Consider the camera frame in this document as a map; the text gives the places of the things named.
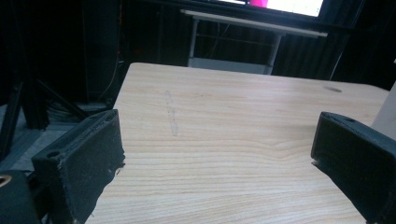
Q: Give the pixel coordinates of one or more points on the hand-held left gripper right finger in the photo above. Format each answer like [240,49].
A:
[358,161]

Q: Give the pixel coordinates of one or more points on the black metal stand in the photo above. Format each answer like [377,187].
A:
[34,105]

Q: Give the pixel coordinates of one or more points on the lit monitor screen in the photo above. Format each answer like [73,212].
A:
[295,5]

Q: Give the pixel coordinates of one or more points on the white metal desk frame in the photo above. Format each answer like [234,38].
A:
[230,66]

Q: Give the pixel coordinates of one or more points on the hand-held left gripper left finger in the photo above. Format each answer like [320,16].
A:
[77,161]

